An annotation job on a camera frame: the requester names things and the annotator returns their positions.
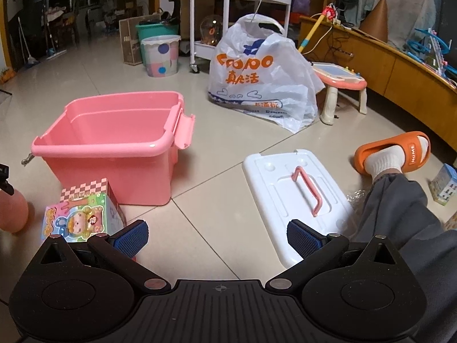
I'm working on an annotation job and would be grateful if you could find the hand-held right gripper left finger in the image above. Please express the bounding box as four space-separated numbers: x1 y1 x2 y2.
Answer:
37 220 172 292

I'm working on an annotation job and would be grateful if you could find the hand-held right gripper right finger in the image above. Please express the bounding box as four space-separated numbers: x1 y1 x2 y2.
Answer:
265 219 406 292

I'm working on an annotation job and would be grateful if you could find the colourful cartoon toy box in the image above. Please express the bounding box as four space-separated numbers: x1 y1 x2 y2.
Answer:
41 178 138 261

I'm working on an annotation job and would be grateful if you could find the white pink storage box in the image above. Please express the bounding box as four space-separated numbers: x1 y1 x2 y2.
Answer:
242 149 358 268

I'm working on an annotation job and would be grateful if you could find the pink plastic storage box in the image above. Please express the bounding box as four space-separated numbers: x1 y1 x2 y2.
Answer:
31 92 196 206

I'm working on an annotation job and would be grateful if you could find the person's right leg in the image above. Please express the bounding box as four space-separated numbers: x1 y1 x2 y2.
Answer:
352 171 457 343

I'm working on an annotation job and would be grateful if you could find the white sock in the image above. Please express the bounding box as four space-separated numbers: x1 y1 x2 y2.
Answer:
364 139 429 181

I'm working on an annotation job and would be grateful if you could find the pink spray bottle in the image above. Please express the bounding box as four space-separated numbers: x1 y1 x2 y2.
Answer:
0 163 29 233

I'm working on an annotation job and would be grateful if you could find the orange slipper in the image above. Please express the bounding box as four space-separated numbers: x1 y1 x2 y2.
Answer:
354 131 431 176

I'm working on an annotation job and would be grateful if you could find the small blue house-print box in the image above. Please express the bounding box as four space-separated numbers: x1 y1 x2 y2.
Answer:
428 163 457 206

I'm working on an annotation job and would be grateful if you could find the pink children's drawing table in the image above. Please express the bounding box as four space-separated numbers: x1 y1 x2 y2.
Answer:
310 62 368 125

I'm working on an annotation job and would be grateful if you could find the white printed plastic bag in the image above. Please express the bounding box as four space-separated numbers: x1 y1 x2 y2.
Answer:
208 13 325 134

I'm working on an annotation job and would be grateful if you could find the pastel patterned wastebasket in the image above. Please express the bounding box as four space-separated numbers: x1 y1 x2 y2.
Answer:
141 35 181 77

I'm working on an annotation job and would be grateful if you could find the wooden cabinet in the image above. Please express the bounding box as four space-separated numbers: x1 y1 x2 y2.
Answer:
299 14 457 151

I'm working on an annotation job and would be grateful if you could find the brown cardboard box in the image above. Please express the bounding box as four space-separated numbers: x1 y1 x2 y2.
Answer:
119 16 163 65

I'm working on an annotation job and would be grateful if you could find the flat mop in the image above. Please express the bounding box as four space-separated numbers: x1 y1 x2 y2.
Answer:
45 7 68 59

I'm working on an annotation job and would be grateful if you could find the broom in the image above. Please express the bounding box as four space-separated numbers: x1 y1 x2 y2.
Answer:
18 18 40 68

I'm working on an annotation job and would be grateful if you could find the yellow toy stick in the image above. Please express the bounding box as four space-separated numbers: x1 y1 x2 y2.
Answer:
297 5 338 53

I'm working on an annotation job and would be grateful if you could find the green plastic bin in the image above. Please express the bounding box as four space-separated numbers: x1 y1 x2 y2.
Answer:
136 22 179 43

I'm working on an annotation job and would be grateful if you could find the clear glass dome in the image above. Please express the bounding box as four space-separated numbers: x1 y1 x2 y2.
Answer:
200 15 224 46

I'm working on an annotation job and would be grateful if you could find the blue marble run toy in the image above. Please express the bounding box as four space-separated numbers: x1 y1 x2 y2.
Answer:
405 28 457 88

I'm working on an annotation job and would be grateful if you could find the orange cone lamp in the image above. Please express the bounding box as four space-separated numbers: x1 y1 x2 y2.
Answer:
359 0 390 43

